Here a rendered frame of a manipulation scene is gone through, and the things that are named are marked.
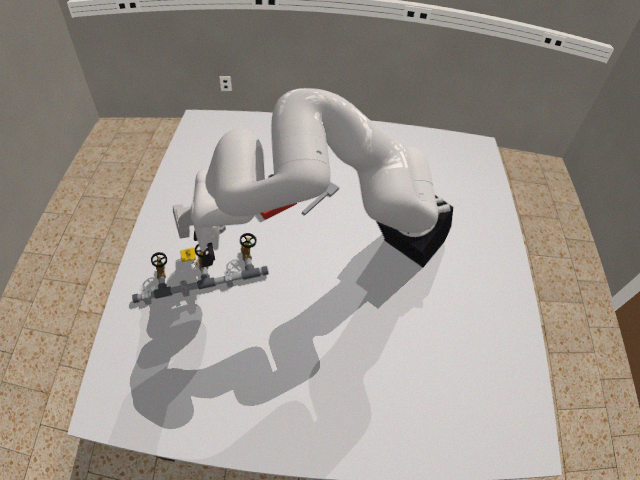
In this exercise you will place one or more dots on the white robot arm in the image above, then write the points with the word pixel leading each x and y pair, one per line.
pixel 392 185

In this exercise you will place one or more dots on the yellow tag on chain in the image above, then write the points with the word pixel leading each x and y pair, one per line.
pixel 188 254

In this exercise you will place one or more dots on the red rectangular block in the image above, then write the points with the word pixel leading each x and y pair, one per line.
pixel 273 212

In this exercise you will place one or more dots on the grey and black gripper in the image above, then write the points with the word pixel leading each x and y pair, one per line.
pixel 207 237

